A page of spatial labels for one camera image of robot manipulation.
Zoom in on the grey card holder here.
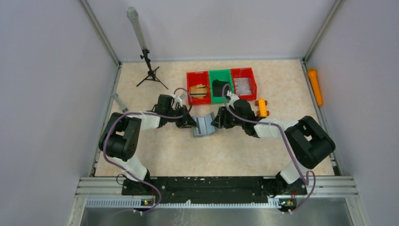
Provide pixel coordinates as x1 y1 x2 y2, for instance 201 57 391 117
193 113 216 137

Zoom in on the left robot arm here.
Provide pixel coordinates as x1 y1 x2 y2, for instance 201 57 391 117
98 94 197 181

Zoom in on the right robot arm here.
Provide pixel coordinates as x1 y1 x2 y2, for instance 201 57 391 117
211 99 336 194

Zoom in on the left red bin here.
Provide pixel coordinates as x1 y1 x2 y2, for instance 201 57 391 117
186 71 211 105

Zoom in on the red bin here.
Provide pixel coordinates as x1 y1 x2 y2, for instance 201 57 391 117
186 71 211 105
230 67 257 101

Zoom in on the black item in bin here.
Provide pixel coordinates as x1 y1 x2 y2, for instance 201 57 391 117
211 80 231 97

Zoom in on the clear bag in bin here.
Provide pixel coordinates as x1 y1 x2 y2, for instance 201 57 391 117
234 77 252 96

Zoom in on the yellow toy brick car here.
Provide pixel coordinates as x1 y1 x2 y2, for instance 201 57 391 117
255 98 270 117

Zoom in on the green bin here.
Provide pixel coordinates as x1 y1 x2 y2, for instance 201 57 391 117
208 69 235 104

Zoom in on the right red bin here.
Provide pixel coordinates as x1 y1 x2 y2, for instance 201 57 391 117
230 67 257 101

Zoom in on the orange flashlight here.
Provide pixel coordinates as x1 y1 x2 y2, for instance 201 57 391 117
307 68 323 107

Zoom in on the black tripod with grey tube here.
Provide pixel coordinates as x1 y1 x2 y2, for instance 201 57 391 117
127 6 168 89

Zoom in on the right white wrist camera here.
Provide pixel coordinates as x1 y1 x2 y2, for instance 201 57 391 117
225 90 240 106

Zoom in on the small grey bracket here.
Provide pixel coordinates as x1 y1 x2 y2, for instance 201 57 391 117
111 92 128 113

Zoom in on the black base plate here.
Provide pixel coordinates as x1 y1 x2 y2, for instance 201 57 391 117
121 176 307 204

